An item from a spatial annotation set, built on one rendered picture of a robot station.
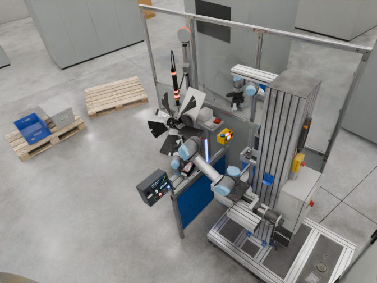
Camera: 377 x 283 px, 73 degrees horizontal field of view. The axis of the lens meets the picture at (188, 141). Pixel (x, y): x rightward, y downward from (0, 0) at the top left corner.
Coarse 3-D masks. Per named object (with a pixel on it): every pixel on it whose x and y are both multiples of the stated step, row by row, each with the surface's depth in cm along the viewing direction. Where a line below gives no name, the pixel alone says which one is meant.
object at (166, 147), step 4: (168, 136) 276; (172, 136) 276; (176, 136) 278; (168, 140) 276; (172, 140) 276; (176, 140) 277; (164, 144) 277; (168, 144) 276; (172, 144) 277; (164, 148) 277; (168, 148) 276; (172, 148) 277; (160, 152) 278; (164, 152) 277; (168, 152) 277
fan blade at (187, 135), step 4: (184, 128) 268; (188, 128) 268; (192, 128) 268; (184, 132) 265; (188, 132) 264; (192, 132) 264; (196, 132) 263; (200, 132) 262; (184, 136) 262; (188, 136) 261
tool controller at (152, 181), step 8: (152, 176) 217; (160, 176) 214; (144, 184) 211; (152, 184) 210; (160, 184) 216; (168, 184) 222; (144, 192) 206; (152, 192) 211; (160, 192) 218; (144, 200) 216; (152, 200) 213
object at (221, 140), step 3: (225, 129) 279; (228, 129) 279; (222, 132) 276; (225, 132) 276; (231, 132) 275; (219, 135) 272; (225, 135) 272; (228, 135) 272; (219, 138) 272; (222, 138) 269; (225, 138) 269; (231, 138) 280; (219, 141) 276; (222, 141) 272; (225, 141) 272
